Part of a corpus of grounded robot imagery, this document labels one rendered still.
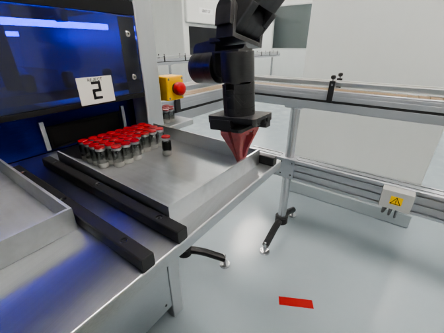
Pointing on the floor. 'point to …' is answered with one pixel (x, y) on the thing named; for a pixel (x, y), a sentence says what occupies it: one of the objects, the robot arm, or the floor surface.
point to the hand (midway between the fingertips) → (241, 159)
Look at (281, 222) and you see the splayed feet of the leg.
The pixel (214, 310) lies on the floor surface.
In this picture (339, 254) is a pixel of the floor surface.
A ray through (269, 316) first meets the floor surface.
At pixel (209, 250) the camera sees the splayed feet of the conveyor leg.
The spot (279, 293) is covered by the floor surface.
